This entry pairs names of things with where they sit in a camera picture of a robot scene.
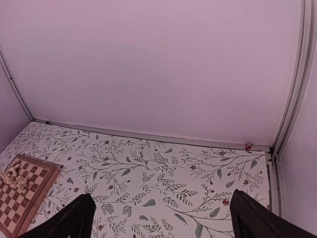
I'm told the wooden chess board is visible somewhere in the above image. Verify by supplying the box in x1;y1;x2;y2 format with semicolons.
0;154;60;238

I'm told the floral patterned table mat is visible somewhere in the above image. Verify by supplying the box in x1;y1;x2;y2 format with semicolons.
0;122;270;238

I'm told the small red die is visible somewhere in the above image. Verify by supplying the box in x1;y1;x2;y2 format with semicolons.
245;142;252;150

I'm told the left aluminium frame post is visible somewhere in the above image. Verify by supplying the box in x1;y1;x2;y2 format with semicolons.
0;46;36;121

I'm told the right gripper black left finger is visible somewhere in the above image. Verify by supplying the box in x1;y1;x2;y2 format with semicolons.
20;193;96;238

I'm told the aluminium frame post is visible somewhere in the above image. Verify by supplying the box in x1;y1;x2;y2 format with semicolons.
0;46;36;121
269;0;317;218

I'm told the pile of light chess pieces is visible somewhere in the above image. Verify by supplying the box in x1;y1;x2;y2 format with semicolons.
0;162;28;193

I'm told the right aluminium frame post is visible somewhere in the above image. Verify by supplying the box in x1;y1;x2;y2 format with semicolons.
269;0;317;218

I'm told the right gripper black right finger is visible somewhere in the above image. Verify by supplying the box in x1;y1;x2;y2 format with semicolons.
230;189;317;238

